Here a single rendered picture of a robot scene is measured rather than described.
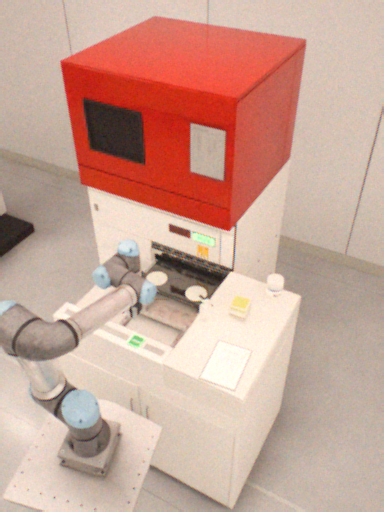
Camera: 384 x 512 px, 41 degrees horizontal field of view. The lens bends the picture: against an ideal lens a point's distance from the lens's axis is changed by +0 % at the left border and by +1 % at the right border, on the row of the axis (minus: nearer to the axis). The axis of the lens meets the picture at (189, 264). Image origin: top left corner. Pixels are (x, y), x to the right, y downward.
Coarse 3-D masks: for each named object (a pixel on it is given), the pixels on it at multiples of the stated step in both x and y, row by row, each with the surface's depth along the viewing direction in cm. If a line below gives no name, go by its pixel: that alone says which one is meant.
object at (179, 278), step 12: (156, 264) 252; (168, 264) 252; (180, 264) 252; (144, 276) 245; (168, 276) 245; (180, 276) 245; (192, 276) 245; (204, 276) 245; (216, 276) 245; (168, 288) 239; (180, 288) 239; (204, 288) 239; (192, 300) 233
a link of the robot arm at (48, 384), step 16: (0, 304) 142; (16, 304) 143; (0, 320) 139; (16, 320) 138; (32, 320) 138; (0, 336) 139; (16, 336) 136; (32, 368) 154; (48, 368) 160; (32, 384) 164; (48, 384) 164; (64, 384) 170; (48, 400) 167
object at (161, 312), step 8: (152, 304) 234; (160, 304) 234; (144, 312) 231; (152, 312) 230; (160, 312) 230; (168, 312) 230; (176, 312) 230; (160, 320) 229; (168, 320) 226; (176, 320) 226; (184, 320) 226; (184, 328) 223
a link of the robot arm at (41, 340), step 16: (128, 272) 167; (128, 288) 160; (144, 288) 162; (96, 304) 151; (112, 304) 153; (128, 304) 158; (64, 320) 141; (80, 320) 144; (96, 320) 148; (32, 336) 135; (48, 336) 136; (64, 336) 138; (80, 336) 143; (16, 352) 136; (32, 352) 135; (48, 352) 136; (64, 352) 139
